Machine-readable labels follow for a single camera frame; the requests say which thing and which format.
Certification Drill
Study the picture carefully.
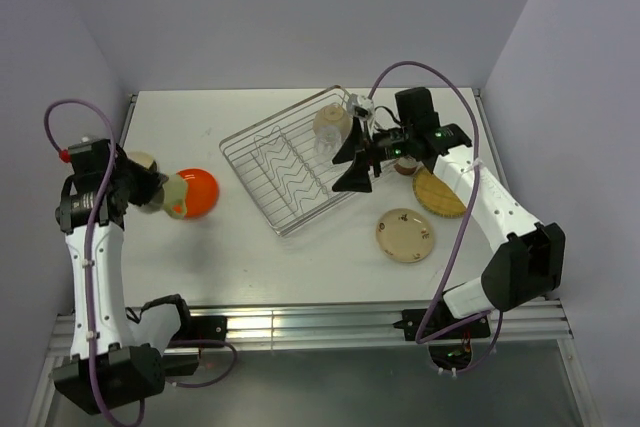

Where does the brown white ceramic cup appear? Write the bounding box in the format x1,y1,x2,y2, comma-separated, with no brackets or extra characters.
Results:
394,157,418,176

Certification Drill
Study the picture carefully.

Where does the cream floral plate left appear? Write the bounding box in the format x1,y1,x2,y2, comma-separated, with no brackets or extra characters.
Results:
127,151,162,214

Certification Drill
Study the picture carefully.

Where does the orange plate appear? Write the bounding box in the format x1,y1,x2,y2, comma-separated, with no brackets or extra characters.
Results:
173,168,220,219

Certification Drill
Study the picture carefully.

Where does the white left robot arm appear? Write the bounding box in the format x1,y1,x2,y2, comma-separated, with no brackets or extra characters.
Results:
52,139,195,415

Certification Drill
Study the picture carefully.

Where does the aluminium table front rail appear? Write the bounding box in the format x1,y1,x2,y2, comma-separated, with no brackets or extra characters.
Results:
47,296,574,356

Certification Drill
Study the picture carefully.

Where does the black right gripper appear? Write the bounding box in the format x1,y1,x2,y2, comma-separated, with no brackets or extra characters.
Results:
332,115,414,193

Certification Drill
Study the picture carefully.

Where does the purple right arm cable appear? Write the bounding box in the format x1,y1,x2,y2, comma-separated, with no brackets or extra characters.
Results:
367,60,504,373

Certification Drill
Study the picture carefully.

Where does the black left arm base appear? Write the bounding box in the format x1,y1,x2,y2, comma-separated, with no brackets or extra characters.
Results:
139,294,229,378

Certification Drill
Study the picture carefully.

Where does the cream floral plate right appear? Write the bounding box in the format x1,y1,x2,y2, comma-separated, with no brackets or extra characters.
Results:
375,208,435,263

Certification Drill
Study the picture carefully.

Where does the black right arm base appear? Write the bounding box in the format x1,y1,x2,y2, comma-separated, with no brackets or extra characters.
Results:
393,303,491,375

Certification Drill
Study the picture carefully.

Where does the white ceramic bowl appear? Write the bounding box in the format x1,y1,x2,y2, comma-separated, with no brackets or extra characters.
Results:
312,103,352,140

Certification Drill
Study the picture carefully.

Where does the cream floral plate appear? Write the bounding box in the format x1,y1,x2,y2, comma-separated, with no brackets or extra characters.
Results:
127,151,162,214
375,208,435,263

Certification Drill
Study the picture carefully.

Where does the yellow woven pattern plate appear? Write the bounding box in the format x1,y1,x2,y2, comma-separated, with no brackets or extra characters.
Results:
412,168,466,219

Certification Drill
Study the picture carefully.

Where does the clear faceted drinking glass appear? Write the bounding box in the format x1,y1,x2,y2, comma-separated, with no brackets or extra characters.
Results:
314,125,342,162

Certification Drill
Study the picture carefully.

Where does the pale yellow mug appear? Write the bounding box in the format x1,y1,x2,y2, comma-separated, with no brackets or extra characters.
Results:
161,174,188,219

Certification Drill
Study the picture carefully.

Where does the metal wire dish rack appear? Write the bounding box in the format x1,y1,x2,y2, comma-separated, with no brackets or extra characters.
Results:
220,85,353,237

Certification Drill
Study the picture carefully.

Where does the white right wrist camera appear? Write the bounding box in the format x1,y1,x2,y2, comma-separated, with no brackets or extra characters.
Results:
345,93,375,122

